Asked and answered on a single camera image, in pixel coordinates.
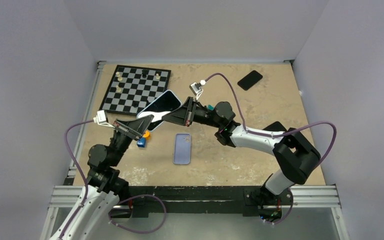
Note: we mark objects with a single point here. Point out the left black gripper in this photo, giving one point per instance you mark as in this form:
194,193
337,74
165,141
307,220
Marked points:
136,127

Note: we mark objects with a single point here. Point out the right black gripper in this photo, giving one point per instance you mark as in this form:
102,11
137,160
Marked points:
184,115

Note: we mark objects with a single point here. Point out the lilac phone case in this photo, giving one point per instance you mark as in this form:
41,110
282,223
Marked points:
182,149

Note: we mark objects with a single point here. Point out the black phone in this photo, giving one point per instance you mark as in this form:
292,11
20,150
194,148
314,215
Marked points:
250,80

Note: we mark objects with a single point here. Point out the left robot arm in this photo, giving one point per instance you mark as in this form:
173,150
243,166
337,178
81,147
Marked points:
103,188

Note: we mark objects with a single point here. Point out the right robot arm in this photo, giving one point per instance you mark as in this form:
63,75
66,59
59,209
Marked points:
295,155

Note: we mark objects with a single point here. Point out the phone in dark case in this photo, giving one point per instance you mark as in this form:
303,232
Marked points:
275,127

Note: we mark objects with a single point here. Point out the yellow toy brick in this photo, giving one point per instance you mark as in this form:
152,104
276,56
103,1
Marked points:
147,135

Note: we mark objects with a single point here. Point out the blue toy brick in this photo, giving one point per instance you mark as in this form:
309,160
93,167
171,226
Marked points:
142,142

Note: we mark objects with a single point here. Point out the black chess piece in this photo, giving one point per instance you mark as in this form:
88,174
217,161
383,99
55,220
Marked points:
144,73
135,104

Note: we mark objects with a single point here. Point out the teal curved block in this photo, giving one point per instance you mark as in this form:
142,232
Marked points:
210,107

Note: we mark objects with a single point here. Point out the black white chessboard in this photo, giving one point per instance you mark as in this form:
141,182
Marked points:
119,96

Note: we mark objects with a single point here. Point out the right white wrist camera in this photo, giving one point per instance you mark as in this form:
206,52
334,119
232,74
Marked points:
197,88

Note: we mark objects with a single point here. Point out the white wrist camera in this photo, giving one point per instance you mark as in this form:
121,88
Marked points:
197,88
101,119

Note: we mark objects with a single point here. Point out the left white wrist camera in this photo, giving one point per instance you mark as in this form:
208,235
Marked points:
101,119

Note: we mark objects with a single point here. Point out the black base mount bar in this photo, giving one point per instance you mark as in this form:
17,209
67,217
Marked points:
248,201

